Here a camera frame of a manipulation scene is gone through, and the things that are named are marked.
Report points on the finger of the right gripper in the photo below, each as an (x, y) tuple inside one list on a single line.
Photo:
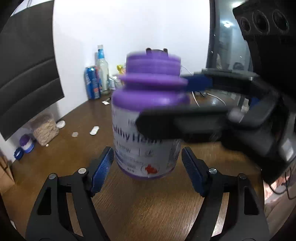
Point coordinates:
[(191, 124), (240, 82)]

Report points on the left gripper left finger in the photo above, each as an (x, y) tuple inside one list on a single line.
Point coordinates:
[(50, 218)]

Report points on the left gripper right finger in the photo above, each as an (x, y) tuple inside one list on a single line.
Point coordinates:
[(245, 219)]

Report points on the brown paper bag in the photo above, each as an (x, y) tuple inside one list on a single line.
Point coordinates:
[(6, 178)]

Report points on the blue bottle cap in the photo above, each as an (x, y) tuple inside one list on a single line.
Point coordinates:
[(18, 154)]

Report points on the small purple white jar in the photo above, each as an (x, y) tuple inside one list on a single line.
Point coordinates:
[(26, 143)]

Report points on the clear jar with nuts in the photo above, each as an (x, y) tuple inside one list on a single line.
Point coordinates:
[(44, 128)]

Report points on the pink snack bag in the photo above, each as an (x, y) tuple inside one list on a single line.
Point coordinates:
[(121, 69)]

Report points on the drinking glass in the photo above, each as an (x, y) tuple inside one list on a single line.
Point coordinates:
[(112, 82)]

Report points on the clear glass bottle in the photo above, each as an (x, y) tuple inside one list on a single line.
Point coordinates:
[(103, 70)]

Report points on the blue soda can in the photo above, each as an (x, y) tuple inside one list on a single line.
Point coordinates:
[(92, 82)]

